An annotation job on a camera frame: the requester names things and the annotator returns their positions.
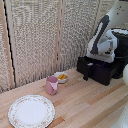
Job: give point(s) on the yellow food pieces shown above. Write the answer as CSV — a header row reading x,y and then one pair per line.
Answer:
x,y
62,76

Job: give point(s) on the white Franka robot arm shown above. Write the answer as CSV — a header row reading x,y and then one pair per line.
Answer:
x,y
106,30

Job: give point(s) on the pink mug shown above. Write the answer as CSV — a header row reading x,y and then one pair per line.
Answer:
x,y
52,85

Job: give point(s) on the woven folding screen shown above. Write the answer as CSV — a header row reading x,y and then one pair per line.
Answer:
x,y
30,40

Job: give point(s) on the small white bowl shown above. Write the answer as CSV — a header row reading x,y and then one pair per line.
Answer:
x,y
64,80

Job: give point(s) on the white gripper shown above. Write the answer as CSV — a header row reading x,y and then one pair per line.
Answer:
x,y
100,56

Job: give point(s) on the black air fryer drawer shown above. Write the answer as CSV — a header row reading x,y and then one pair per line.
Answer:
x,y
100,71

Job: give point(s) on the white floral-rim plate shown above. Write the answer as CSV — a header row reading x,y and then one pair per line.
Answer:
x,y
31,111

